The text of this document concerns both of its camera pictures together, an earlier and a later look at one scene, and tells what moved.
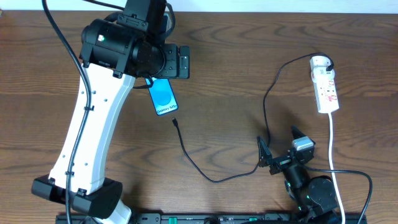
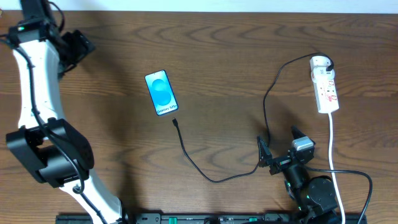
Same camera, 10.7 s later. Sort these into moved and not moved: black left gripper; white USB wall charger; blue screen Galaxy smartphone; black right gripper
Moved: black left gripper
Not moved: blue screen Galaxy smartphone; black right gripper; white USB wall charger
